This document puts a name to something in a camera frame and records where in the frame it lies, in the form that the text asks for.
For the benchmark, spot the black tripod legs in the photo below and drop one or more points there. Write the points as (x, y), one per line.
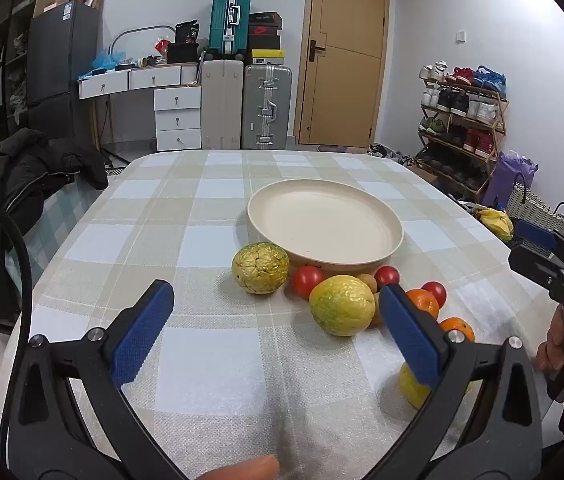
(114, 156)

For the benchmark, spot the dark shelf unit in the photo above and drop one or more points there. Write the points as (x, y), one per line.
(12, 75)

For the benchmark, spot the beige suitcase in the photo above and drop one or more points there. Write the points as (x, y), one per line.
(222, 105)

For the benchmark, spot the red tomato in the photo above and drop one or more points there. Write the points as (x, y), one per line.
(387, 275)
(436, 291)
(308, 281)

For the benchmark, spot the teal checked cloth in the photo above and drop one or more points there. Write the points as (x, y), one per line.
(67, 220)

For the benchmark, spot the silver suitcase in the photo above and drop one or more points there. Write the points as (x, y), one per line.
(268, 105)

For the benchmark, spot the brown kiwi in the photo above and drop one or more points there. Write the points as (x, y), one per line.
(379, 310)
(369, 281)

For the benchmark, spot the black bag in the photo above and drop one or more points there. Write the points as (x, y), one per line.
(182, 53)

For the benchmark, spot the red and black shoe box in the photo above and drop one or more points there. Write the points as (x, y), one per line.
(264, 30)

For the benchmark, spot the white desk with drawers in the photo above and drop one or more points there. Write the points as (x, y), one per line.
(112, 82)

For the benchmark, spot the teal suitcase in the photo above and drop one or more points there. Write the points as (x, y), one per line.
(231, 20)

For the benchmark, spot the purple bag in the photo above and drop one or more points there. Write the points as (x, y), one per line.
(506, 180)

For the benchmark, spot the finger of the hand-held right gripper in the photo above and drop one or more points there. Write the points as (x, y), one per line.
(531, 265)
(536, 234)

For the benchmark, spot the white drawer cabinet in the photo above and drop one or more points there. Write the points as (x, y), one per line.
(178, 120)

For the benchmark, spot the wooden door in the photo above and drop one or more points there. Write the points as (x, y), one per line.
(341, 60)

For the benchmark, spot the person's left hand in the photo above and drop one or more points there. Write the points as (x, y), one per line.
(252, 470)

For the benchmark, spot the wooden shoe rack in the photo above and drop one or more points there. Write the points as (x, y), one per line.
(499, 130)

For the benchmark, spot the black printed packet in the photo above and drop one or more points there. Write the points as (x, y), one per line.
(187, 32)

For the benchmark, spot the plain black shoe box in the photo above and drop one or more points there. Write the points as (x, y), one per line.
(264, 42)

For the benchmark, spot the shoe rack with shoes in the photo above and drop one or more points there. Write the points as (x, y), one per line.
(461, 102)

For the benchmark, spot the person's right hand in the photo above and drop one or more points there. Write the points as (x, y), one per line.
(549, 347)

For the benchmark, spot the curved metal tube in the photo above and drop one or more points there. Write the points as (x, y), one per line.
(137, 29)

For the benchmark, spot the black puffer jacket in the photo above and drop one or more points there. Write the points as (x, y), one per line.
(22, 175)

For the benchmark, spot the low cardboard box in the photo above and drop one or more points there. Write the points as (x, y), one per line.
(421, 172)

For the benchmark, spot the blue plastic bag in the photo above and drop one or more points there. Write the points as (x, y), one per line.
(108, 60)

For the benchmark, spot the round cream plate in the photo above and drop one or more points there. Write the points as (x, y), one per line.
(322, 220)

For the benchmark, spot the red wrapped item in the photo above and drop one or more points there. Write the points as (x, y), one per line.
(164, 46)

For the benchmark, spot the black refrigerator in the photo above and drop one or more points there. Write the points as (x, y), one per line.
(62, 60)

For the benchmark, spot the yellow and black shoe box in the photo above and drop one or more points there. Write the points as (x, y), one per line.
(265, 57)

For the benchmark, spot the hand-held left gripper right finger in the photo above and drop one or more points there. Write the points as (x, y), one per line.
(409, 335)

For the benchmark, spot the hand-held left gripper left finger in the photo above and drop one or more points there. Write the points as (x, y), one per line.
(144, 330)

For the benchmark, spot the shoes on floor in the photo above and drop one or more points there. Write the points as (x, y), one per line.
(386, 152)

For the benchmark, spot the orange mandarin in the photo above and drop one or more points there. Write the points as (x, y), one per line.
(424, 304)
(459, 327)

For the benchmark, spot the green-topped yellow guava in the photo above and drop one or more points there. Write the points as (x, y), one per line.
(260, 267)

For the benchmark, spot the yellow bag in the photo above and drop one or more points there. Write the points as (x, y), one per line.
(496, 222)

